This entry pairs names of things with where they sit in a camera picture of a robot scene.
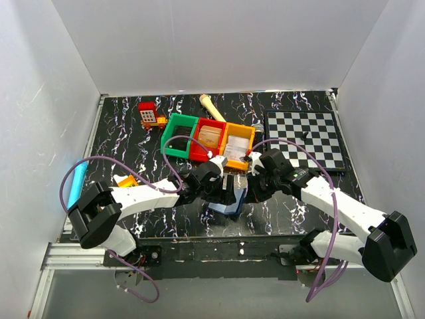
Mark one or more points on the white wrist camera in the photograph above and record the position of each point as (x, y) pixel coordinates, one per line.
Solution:
(219, 160)
(255, 166)

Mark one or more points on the tan cards stack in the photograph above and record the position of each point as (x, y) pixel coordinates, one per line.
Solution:
(209, 136)

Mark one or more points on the white cards stack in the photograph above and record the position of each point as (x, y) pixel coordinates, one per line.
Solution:
(236, 147)

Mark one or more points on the red toy window block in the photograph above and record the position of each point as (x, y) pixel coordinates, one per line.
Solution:
(147, 111)

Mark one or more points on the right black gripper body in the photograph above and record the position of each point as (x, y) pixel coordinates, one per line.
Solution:
(265, 185)

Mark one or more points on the blue leather card holder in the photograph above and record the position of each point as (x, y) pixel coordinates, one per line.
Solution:
(233, 208)

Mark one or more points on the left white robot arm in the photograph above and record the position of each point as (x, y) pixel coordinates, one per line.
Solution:
(96, 214)

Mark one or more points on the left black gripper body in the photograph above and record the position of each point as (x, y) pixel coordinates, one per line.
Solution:
(212, 193)

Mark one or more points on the orange plastic bin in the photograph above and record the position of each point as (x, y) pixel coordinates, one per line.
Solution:
(242, 131)

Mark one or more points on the black cards stack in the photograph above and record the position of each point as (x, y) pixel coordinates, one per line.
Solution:
(180, 143)

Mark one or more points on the green plastic bin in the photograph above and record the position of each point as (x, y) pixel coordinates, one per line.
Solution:
(177, 119)

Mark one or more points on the cream toy microphone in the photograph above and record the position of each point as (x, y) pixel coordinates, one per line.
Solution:
(206, 102)

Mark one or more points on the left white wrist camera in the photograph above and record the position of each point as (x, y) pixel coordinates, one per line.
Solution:
(219, 160)

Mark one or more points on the red plastic bin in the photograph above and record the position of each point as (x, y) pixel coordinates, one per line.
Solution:
(196, 152)

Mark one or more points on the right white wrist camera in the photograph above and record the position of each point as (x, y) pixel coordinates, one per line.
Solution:
(255, 166)

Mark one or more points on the blue toy microphone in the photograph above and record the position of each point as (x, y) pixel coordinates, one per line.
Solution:
(78, 172)

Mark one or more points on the yellow green toy house block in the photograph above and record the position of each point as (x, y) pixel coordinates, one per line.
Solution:
(125, 181)

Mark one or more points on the black white chessboard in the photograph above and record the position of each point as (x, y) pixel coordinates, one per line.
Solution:
(323, 146)

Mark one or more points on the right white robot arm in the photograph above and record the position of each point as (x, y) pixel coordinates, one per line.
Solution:
(382, 243)

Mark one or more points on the black glitter microphone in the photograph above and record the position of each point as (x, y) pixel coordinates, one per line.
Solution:
(259, 128)

